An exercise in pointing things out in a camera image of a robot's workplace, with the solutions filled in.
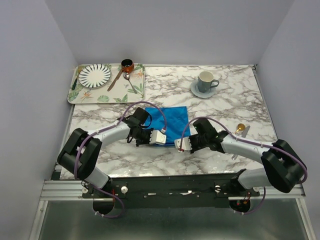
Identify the blue satin napkin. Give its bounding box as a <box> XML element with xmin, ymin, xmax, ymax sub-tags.
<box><xmin>144</xmin><ymin>106</ymin><xmax>189</xmax><ymax>147</ymax></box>

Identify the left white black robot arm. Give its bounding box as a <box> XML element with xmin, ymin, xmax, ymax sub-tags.
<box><xmin>57</xmin><ymin>107</ymin><xmax>157</xmax><ymax>198</ymax></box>

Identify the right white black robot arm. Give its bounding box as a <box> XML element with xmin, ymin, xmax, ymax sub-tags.
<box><xmin>180</xmin><ymin>117</ymin><xmax>308</xmax><ymax>196</ymax></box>

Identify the silver utensil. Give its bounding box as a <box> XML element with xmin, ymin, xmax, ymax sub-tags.
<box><xmin>231</xmin><ymin>125</ymin><xmax>251</xmax><ymax>161</ymax></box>

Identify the gold spoon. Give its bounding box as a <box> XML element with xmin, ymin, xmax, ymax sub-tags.
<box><xmin>235</xmin><ymin>123</ymin><xmax>246</xmax><ymax>136</ymax></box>

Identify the floral serving tray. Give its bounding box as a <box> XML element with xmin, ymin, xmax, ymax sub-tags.
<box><xmin>67</xmin><ymin>63</ymin><xmax>145</xmax><ymax>105</ymax></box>

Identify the grey blue saucer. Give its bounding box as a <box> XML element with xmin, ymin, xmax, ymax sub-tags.
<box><xmin>190</xmin><ymin>80</ymin><xmax>216</xmax><ymax>99</ymax></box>

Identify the grey blue mug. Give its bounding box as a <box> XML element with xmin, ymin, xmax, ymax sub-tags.
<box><xmin>197</xmin><ymin>71</ymin><xmax>220</xmax><ymax>93</ymax></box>

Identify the silver spoon on tray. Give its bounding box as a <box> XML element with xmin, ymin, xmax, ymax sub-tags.
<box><xmin>123</xmin><ymin>72</ymin><xmax>138</xmax><ymax>94</ymax></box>

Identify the brown ceramic pot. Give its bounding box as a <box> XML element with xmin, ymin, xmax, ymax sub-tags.
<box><xmin>121</xmin><ymin>58</ymin><xmax>135</xmax><ymax>74</ymax></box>

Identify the striped white blue plate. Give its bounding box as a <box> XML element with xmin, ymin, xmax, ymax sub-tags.
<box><xmin>77</xmin><ymin>63</ymin><xmax>112</xmax><ymax>89</ymax></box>

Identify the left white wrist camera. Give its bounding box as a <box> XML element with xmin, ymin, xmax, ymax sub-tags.
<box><xmin>149</xmin><ymin>130</ymin><xmax>167</xmax><ymax>145</ymax></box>

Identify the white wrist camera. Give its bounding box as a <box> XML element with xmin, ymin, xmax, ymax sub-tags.
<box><xmin>149</xmin><ymin>130</ymin><xmax>167</xmax><ymax>145</ymax></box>
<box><xmin>174</xmin><ymin>137</ymin><xmax>192</xmax><ymax>153</ymax></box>

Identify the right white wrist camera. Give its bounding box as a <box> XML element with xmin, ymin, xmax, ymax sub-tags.
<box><xmin>174</xmin><ymin>137</ymin><xmax>192</xmax><ymax>153</ymax></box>

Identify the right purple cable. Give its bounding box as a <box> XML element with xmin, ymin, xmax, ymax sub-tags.
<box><xmin>180</xmin><ymin>116</ymin><xmax>309</xmax><ymax>216</ymax></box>

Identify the wooden handled knife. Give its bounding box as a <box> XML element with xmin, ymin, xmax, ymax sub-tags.
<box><xmin>107</xmin><ymin>69</ymin><xmax>123</xmax><ymax>92</ymax></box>

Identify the aluminium frame rail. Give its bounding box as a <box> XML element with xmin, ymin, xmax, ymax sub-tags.
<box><xmin>40</xmin><ymin>173</ymin><xmax>306</xmax><ymax>201</ymax></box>

